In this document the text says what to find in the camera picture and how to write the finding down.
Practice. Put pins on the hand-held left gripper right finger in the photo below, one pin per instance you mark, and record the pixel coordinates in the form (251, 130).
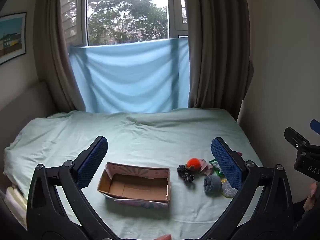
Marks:
(226, 165)

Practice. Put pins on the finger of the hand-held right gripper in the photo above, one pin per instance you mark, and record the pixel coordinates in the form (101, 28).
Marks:
(315, 125)
(296, 138)

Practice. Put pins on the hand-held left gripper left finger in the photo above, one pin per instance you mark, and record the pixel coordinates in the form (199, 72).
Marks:
(92, 165)

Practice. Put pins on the green packet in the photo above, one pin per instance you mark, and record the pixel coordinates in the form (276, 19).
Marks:
(213, 162)

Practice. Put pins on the blue-grey sock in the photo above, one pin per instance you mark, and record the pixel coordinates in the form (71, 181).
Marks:
(212, 183)

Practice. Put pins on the speckled light sock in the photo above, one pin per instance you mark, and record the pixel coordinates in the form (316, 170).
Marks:
(228, 192)

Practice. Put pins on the orange pompom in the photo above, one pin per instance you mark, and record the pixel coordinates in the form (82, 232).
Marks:
(193, 163)

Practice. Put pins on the black printed scarf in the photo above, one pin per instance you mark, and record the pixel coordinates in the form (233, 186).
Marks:
(182, 170)

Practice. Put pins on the cardboard box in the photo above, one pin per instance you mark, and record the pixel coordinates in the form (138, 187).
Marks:
(135, 187)

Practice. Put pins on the person's right hand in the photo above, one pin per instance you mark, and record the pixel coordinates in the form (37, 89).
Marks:
(311, 196)

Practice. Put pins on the person's left hand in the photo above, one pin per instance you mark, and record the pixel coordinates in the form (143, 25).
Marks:
(163, 237)

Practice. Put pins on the dark red cloth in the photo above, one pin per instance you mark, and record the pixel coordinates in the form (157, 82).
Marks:
(238, 153)

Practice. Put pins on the white folded cloth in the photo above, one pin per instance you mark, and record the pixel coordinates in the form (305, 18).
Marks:
(15, 200)

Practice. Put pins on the light blue cloth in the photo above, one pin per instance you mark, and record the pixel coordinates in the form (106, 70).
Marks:
(130, 80)

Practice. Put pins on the brown curtain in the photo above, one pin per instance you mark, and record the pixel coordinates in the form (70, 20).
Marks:
(217, 55)
(50, 55)

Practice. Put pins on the tree outside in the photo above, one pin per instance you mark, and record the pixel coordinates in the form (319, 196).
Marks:
(125, 17)

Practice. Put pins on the window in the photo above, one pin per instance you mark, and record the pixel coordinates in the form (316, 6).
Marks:
(77, 10)

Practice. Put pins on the white padded bed frame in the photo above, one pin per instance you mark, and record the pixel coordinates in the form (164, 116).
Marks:
(25, 105)

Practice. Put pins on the framed wall picture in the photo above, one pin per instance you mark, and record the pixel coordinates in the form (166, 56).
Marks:
(11, 37)

